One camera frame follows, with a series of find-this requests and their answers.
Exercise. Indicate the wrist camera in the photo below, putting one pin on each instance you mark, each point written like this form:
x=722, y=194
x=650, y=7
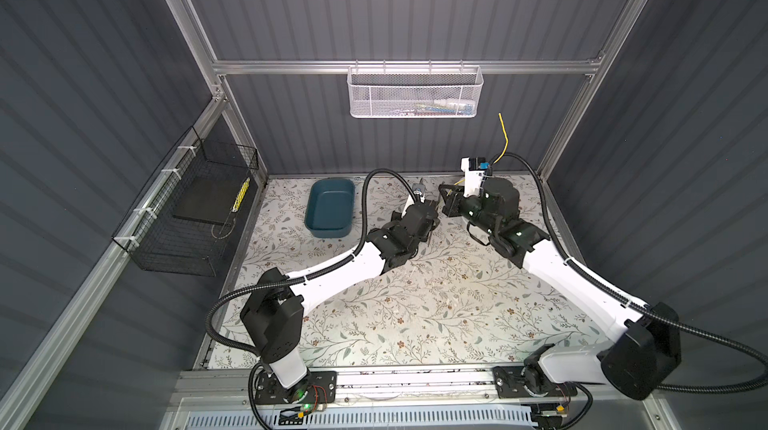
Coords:
x=475, y=171
x=419, y=191

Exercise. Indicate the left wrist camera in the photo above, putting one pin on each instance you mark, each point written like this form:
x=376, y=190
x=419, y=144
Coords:
x=419, y=191

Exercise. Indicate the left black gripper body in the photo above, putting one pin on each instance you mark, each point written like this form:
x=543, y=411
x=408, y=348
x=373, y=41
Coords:
x=394, y=220

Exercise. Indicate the white wire mesh basket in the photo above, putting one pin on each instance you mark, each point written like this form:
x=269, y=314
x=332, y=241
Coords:
x=370, y=87

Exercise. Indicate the black wire basket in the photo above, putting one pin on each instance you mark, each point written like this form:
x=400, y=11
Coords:
x=155, y=241

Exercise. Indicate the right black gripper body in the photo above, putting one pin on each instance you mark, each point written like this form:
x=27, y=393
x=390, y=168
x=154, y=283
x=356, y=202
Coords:
x=471, y=210

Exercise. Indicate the black pad in basket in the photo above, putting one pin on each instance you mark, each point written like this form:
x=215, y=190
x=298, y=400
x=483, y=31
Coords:
x=207, y=201

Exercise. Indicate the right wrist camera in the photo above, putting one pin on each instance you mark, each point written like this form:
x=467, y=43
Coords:
x=475, y=171

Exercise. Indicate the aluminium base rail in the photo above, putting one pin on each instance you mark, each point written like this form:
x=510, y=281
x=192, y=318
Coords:
x=225, y=389

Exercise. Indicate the yellow marker in basket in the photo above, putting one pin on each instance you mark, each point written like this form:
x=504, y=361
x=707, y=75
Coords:
x=240, y=195

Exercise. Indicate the teal plastic tray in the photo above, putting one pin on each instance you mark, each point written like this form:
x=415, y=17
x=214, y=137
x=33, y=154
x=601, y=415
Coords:
x=330, y=208

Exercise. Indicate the items in white basket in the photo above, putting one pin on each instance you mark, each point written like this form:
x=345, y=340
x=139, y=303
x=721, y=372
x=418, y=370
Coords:
x=444, y=107

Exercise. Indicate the floral table mat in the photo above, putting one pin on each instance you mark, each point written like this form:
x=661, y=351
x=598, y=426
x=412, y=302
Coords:
x=455, y=302

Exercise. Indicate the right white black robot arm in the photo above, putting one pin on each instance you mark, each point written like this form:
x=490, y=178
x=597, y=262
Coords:
x=643, y=345

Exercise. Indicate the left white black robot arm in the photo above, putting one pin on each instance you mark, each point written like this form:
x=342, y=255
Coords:
x=276, y=306

